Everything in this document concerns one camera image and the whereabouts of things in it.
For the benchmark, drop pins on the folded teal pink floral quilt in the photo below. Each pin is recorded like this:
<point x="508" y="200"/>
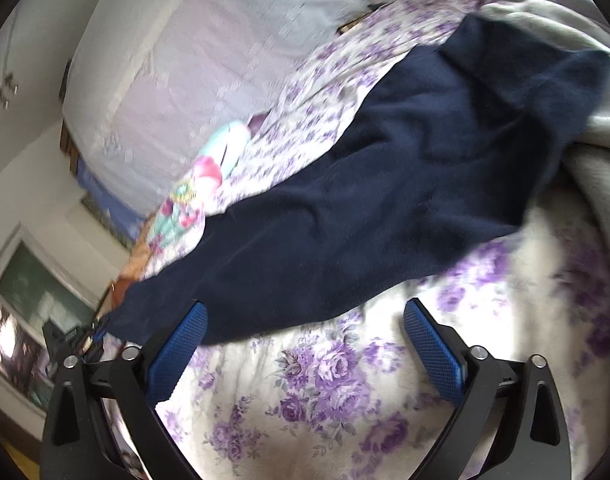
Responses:
<point x="179" y="223"/>

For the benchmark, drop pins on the dark navy pants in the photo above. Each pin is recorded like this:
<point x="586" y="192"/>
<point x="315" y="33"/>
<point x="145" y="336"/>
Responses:
<point x="444" y="154"/>

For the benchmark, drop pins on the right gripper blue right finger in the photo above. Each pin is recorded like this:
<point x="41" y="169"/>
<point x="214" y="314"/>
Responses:
<point x="531" y="440"/>

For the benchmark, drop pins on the grey blanket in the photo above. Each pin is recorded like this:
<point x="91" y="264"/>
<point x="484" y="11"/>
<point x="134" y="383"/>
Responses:
<point x="585" y="85"/>

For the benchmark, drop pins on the white lace covered headboard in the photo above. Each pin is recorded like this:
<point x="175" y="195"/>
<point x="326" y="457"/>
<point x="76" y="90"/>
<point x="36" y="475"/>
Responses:
<point x="151" y="80"/>

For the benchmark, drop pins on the blue patterned cloth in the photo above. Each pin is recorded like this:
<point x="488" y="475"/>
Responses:
<point x="120" y="221"/>

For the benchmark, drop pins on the orange brown pillow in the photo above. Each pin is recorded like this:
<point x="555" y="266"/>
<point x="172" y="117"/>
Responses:
<point x="134" y="268"/>

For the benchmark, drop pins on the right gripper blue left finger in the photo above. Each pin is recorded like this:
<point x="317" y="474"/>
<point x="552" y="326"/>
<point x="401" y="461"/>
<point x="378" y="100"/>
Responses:
<point x="77" y="440"/>

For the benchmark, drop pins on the purple floral bed sheet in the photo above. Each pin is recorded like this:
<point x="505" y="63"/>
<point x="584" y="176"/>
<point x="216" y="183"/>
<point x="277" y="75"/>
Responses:
<point x="348" y="398"/>

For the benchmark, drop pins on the window with white frame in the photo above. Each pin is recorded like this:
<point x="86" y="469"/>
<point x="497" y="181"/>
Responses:
<point x="34" y="289"/>

